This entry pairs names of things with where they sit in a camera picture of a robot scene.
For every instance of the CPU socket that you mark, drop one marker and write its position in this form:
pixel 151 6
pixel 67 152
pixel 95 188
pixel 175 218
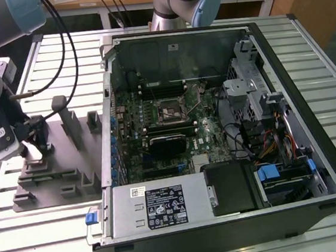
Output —
pixel 168 105

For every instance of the grey parts rack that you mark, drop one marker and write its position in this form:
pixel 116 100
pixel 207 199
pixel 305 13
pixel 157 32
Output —
pixel 67 172

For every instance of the blue case latch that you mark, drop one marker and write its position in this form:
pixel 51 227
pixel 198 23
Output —
pixel 91 216

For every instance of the silver power supply unit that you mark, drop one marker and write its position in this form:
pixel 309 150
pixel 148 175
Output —
pixel 122 209

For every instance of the black RAM slot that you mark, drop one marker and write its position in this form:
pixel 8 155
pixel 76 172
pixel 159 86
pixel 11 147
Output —
pixel 165 95
pixel 164 88
pixel 164 91
pixel 163 84

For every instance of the graphics card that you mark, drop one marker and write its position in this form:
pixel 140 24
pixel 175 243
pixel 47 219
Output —
pixel 168 147

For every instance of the black expansion slot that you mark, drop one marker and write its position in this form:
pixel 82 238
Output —
pixel 161 172

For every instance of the round coin battery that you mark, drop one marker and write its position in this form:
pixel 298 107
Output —
pixel 202 87

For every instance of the silver chipset heatsink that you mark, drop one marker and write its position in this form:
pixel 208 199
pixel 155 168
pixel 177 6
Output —
pixel 200 161

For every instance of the green motherboard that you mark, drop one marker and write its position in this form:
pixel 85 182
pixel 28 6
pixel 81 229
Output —
pixel 215 145

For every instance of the silver metal drive cage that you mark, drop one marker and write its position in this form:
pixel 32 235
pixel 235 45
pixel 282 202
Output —
pixel 238 90

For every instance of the black PC case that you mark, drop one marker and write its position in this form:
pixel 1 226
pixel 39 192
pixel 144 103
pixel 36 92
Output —
pixel 198 243

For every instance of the black disk bay box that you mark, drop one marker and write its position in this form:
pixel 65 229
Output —
pixel 228 186

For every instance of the hard disk in blue carrier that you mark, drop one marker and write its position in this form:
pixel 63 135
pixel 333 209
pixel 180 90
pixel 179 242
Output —
pixel 267 173

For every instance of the blue plastic bay clip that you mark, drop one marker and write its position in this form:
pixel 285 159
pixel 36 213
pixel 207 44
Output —
pixel 311 166

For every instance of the wooden cabinet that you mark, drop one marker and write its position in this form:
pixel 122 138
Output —
pixel 317 2

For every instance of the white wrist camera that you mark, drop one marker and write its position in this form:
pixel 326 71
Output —
pixel 4 146

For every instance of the grey wrist bracket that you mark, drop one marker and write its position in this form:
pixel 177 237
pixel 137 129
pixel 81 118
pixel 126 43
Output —
pixel 1 69

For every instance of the case wall sticker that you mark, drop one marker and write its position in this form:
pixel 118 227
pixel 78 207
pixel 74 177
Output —
pixel 173 46

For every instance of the grey plastic bracket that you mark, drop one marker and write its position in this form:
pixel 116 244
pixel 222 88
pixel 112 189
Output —
pixel 273 100

